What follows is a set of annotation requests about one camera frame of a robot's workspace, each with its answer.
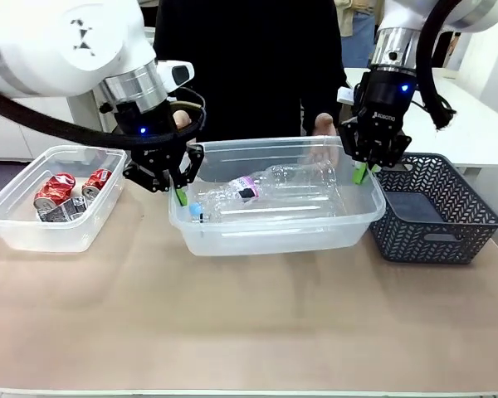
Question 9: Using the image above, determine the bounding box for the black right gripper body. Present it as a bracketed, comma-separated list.
[354, 70, 416, 144]

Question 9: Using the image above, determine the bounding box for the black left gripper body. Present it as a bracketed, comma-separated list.
[114, 97, 190, 175]

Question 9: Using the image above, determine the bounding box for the crushed red soda can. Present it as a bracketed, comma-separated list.
[81, 167, 114, 201]
[34, 173, 77, 209]

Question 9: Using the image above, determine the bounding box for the clear bottle with purple label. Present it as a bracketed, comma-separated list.
[189, 159, 341, 223]

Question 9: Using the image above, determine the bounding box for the crushed silver black can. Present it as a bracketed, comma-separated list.
[37, 196, 89, 223]

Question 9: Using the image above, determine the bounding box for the clear plastic bottle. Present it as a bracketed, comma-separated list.
[197, 194, 338, 225]

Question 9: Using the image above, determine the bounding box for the large clear plastic tub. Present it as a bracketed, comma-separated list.
[168, 135, 387, 257]

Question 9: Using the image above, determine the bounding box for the small clear plastic tub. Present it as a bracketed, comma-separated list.
[0, 144, 129, 253]

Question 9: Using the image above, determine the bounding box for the dark grey woven plastic basket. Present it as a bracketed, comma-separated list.
[368, 152, 498, 265]

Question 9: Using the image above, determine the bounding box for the person left hand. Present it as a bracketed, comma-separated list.
[309, 112, 341, 167]

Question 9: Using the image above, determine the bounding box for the person right hand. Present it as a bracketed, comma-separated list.
[172, 109, 192, 130]

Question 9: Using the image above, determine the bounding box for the bystander in beige jacket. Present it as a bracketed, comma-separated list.
[334, 0, 385, 70]

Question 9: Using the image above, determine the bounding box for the white counter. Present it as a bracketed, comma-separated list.
[344, 66, 498, 167]

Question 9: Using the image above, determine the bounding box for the person torso in black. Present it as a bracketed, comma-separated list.
[152, 0, 349, 144]

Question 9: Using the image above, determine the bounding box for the white cabinet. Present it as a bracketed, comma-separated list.
[0, 89, 118, 161]

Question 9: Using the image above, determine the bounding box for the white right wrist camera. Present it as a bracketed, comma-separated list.
[336, 86, 355, 107]

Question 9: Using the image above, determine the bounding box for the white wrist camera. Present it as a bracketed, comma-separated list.
[156, 60, 196, 91]
[336, 86, 355, 107]

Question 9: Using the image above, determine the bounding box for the black sleeved right arm cable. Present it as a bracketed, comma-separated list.
[416, 0, 458, 132]

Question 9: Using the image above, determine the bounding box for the black sleeved arm cable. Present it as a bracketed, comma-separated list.
[0, 85, 208, 151]
[416, 0, 458, 132]

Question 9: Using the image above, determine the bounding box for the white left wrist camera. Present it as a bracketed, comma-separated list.
[156, 60, 196, 91]

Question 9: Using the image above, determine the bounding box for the black sleeved left arm cable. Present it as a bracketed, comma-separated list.
[0, 85, 208, 151]

